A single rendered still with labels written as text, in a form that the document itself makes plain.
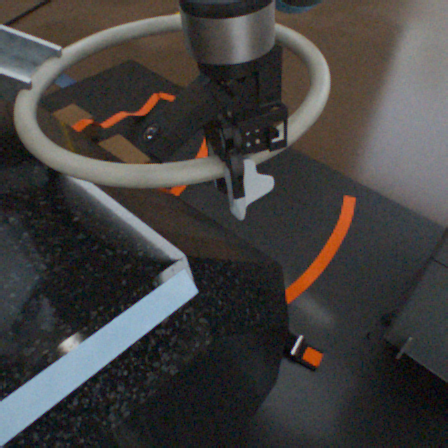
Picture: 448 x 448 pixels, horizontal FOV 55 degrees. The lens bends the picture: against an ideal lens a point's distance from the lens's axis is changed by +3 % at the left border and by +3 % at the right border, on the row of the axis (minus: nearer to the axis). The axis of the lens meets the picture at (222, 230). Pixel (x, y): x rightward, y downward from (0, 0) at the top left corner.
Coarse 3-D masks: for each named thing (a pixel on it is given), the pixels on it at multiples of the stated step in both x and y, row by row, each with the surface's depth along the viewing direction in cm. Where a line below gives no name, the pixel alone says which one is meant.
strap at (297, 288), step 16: (160, 96) 234; (144, 112) 222; (80, 128) 180; (176, 192) 183; (352, 208) 176; (336, 240) 164; (320, 256) 159; (320, 272) 154; (288, 288) 149; (304, 288) 149
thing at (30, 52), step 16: (0, 32) 73; (16, 32) 73; (0, 48) 76; (16, 48) 75; (32, 48) 74; (48, 48) 74; (0, 64) 74; (16, 64) 75; (32, 64) 76; (0, 80) 67; (16, 80) 67; (0, 96) 69; (16, 96) 69
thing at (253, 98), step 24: (216, 72) 42; (240, 72) 42; (264, 72) 45; (240, 96) 46; (264, 96) 47; (216, 120) 47; (240, 120) 46; (264, 120) 47; (216, 144) 50; (240, 144) 48; (264, 144) 51
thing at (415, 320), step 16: (432, 256) 107; (432, 272) 109; (416, 288) 116; (432, 288) 112; (416, 304) 119; (432, 304) 115; (400, 320) 128; (416, 320) 123; (432, 320) 119; (368, 336) 137; (384, 336) 138; (400, 336) 132; (416, 336) 127; (432, 336) 122; (400, 352) 131; (416, 352) 131; (432, 352) 126; (432, 368) 130
